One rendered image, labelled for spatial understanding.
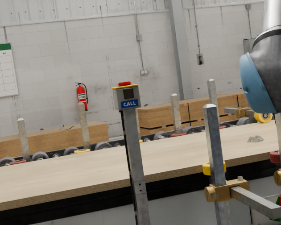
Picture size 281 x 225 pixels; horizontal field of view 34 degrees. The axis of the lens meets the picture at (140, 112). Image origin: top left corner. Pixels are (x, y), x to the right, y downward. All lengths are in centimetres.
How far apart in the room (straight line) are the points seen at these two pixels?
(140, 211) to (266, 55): 74
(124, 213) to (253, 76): 94
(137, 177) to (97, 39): 736
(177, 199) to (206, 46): 792
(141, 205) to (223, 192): 27
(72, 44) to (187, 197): 705
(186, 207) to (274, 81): 96
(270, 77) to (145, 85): 811
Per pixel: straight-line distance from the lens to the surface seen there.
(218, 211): 151
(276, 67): 82
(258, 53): 86
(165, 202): 167
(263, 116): 251
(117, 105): 135
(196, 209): 171
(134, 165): 139
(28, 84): 840
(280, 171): 158
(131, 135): 137
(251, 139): 199
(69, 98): 850
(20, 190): 168
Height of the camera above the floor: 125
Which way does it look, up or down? 5 degrees down
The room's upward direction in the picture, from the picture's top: 8 degrees counter-clockwise
